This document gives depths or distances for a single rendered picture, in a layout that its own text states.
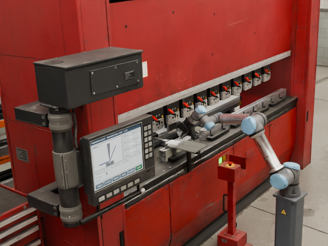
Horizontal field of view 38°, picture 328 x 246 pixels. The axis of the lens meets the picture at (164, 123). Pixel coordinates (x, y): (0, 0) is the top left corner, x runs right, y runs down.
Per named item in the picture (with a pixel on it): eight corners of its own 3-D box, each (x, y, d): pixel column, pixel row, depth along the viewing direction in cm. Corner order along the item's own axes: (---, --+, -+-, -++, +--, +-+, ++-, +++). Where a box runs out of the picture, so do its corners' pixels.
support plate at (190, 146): (194, 153, 361) (194, 152, 361) (167, 146, 377) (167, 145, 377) (207, 146, 375) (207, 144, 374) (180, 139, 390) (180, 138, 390)
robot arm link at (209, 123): (220, 122, 356) (211, 111, 359) (211, 126, 348) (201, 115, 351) (214, 129, 361) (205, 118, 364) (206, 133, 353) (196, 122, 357)
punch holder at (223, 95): (222, 100, 428) (222, 83, 423) (214, 99, 433) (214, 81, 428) (231, 96, 439) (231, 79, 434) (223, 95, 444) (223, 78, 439)
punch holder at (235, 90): (234, 95, 443) (234, 78, 437) (226, 94, 448) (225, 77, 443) (241, 92, 454) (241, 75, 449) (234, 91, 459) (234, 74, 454)
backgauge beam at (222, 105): (85, 182, 346) (83, 169, 343) (72, 177, 355) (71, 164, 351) (241, 105, 517) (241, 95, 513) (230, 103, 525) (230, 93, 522)
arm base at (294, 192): (305, 192, 339) (305, 179, 336) (294, 200, 329) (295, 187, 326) (286, 186, 349) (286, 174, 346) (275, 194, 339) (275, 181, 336)
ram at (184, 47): (96, 133, 308) (84, 6, 283) (87, 131, 313) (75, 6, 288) (290, 55, 530) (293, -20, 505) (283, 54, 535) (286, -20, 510)
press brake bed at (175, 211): (123, 310, 344) (114, 208, 318) (102, 299, 356) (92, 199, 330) (294, 168, 566) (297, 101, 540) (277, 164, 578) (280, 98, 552)
